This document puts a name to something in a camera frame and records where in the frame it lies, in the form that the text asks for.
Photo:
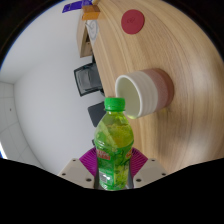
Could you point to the wooden side desk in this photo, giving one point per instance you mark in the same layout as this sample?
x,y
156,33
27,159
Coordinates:
x,y
84,45

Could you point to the flat round red coaster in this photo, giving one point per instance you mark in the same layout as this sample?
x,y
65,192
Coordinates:
x,y
132,21

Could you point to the white and brown mug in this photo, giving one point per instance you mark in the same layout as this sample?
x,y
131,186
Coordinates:
x,y
150,90

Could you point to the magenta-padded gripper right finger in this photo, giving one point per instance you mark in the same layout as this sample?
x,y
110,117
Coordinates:
x,y
150,170

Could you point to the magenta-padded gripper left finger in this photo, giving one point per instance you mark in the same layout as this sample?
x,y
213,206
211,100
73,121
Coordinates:
x,y
76,171

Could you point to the orange cardboard box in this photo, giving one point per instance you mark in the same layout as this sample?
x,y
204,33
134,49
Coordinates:
x,y
90,14

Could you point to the black mesh office chair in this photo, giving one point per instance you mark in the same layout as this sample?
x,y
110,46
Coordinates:
x,y
87,78

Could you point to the green drink bottle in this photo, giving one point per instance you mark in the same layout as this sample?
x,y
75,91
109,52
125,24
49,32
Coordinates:
x,y
113,146

